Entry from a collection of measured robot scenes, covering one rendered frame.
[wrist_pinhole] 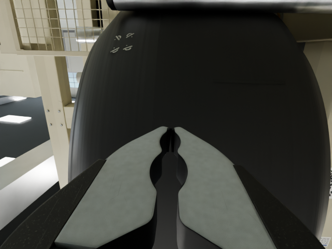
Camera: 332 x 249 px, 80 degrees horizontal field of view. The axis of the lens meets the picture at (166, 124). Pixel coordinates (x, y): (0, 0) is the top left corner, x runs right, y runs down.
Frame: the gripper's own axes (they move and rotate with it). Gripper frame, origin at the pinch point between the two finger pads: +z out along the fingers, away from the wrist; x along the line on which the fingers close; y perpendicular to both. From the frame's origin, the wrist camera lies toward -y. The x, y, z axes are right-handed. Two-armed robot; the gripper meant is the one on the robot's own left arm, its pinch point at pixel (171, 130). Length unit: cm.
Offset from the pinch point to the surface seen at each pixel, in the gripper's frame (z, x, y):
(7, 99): 1035, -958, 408
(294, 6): 18.1, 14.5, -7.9
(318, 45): 32.3, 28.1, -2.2
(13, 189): 204, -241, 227
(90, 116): 7.5, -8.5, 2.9
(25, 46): 66, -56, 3
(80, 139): 7.1, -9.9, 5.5
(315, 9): 18.4, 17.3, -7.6
